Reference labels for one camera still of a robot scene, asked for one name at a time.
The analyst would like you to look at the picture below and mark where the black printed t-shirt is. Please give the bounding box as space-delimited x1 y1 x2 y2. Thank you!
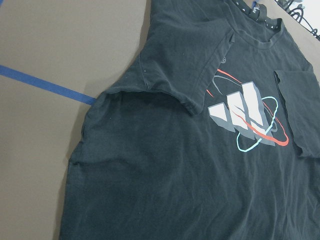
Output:
59 0 320 240

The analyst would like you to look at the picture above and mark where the brown paper table cover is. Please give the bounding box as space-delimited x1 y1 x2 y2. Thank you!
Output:
0 0 320 240

